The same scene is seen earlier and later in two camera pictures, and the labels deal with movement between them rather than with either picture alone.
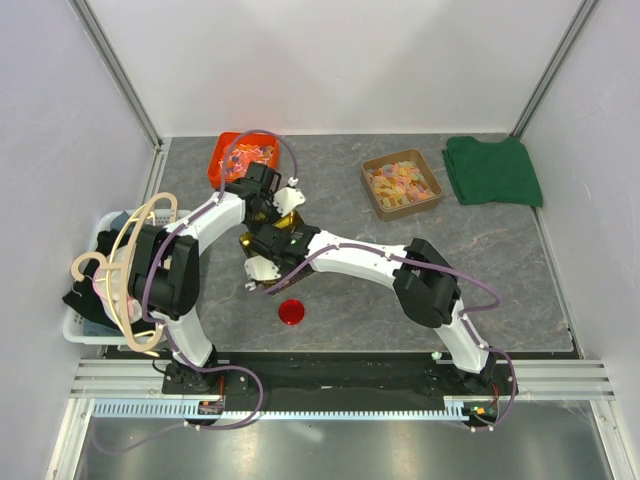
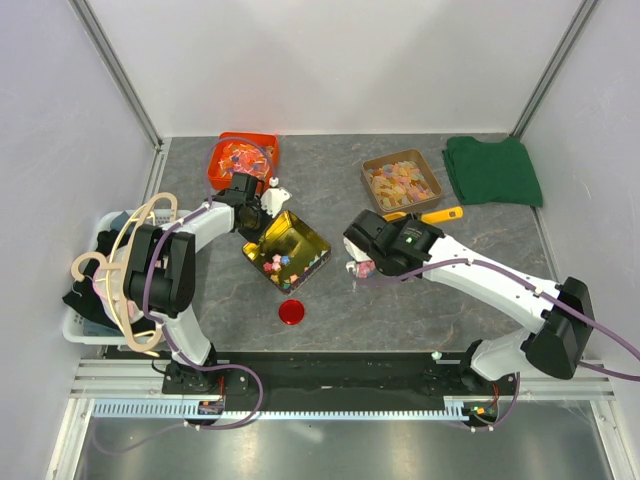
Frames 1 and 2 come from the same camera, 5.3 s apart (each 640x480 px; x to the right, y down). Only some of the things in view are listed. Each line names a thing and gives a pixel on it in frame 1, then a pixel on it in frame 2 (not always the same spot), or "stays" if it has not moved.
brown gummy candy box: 400,184 stays
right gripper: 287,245 -> 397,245
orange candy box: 232,153 stays
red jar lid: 291,312 stays
